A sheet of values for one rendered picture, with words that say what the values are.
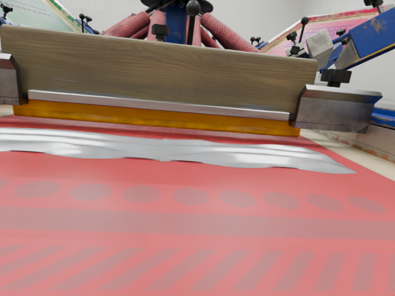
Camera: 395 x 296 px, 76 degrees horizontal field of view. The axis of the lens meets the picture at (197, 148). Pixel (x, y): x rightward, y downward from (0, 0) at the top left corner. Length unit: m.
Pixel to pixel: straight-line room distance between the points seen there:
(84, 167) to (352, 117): 0.31
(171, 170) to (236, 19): 4.48
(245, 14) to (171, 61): 4.40
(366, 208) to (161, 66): 0.23
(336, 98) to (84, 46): 0.30
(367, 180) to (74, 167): 0.24
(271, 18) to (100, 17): 2.75
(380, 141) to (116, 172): 0.30
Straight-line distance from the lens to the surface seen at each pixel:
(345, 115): 0.36
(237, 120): 0.33
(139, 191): 0.16
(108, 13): 4.64
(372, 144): 0.38
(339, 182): 0.23
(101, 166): 0.20
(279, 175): 0.21
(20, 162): 0.22
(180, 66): 0.30
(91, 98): 0.30
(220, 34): 0.99
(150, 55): 0.30
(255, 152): 0.24
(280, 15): 4.86
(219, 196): 0.16
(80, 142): 0.24
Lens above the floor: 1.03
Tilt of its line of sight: 16 degrees down
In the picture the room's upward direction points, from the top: 6 degrees clockwise
